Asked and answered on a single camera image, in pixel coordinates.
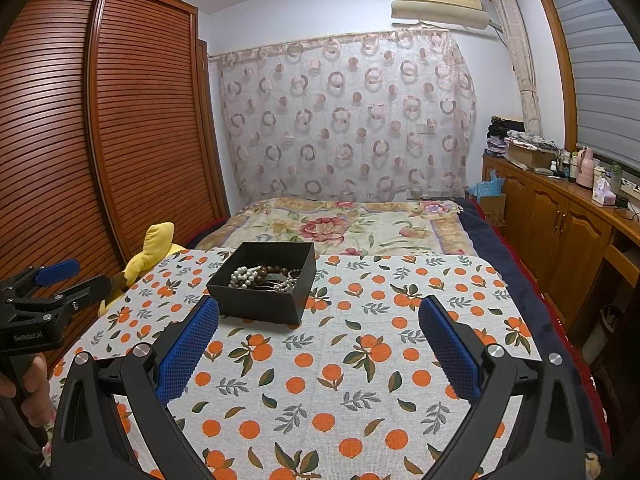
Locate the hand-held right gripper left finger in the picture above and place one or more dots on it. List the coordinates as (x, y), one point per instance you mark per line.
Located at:
(195, 345)

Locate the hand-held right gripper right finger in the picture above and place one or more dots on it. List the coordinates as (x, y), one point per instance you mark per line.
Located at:
(447, 350)

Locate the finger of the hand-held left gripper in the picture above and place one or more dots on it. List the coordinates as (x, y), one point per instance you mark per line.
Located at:
(80, 291)
(57, 271)

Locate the black jewelry box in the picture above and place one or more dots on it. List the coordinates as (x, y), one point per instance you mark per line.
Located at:
(255, 305)

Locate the person's left forearm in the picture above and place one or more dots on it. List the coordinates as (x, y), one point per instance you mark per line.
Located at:
(17, 445)

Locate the person's left hand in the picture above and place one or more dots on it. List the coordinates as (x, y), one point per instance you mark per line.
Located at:
(39, 390)

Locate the yellow plush toy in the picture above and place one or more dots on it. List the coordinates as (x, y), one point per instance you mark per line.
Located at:
(150, 250)

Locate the orange fruit print cloth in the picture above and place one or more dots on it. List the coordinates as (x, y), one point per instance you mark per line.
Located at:
(350, 385)

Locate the navy blue bedding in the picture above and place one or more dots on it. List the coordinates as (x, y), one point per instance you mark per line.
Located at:
(500, 250)

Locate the wooden slatted wardrobe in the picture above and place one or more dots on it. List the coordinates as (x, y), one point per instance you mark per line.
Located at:
(100, 135)

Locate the small cardboard box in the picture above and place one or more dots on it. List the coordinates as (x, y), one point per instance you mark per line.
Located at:
(492, 210)

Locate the waste bin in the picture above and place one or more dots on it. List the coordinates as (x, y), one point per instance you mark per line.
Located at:
(602, 335)

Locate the floral bed sheet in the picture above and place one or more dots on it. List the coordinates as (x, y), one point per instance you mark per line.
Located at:
(350, 225)

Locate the wooden side cabinet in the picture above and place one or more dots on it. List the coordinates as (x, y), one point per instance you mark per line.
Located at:
(560, 230)

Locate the blue bag in cardboard box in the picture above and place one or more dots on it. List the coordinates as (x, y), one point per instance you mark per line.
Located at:
(487, 185)

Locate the cardboard box with cloth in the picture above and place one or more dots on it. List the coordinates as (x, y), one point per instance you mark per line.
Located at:
(530, 155)

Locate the stack of folded clothes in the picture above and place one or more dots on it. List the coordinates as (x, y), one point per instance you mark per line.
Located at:
(500, 135)

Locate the pink tissue box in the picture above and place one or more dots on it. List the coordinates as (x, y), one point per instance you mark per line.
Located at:
(604, 192)

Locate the pink thermos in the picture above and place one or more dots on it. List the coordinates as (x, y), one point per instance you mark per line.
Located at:
(585, 167)

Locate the green bottle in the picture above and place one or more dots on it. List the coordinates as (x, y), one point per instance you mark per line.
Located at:
(615, 174)

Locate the sheer circle pattern curtain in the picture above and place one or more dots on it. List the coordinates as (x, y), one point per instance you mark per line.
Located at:
(350, 110)

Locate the beige tied window curtain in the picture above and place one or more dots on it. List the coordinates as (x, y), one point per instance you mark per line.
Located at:
(520, 60)

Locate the grey window blind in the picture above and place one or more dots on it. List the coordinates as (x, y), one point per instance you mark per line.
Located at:
(600, 70)

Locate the wall air conditioner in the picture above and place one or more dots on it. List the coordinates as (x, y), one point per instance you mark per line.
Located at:
(440, 5)

